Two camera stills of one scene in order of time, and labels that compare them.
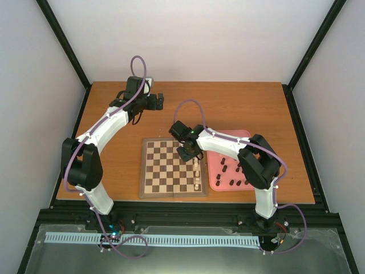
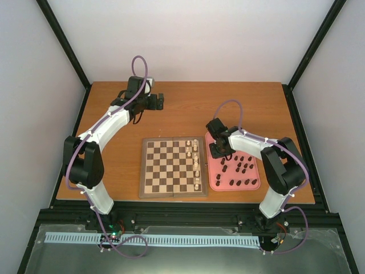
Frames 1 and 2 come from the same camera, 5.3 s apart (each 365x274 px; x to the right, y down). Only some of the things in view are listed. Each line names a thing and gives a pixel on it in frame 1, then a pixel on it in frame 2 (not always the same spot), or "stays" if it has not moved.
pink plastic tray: x=224 y=172 stays
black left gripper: x=153 y=104 stays
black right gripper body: x=188 y=154 -> x=219 y=152
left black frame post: x=68 y=50 stays
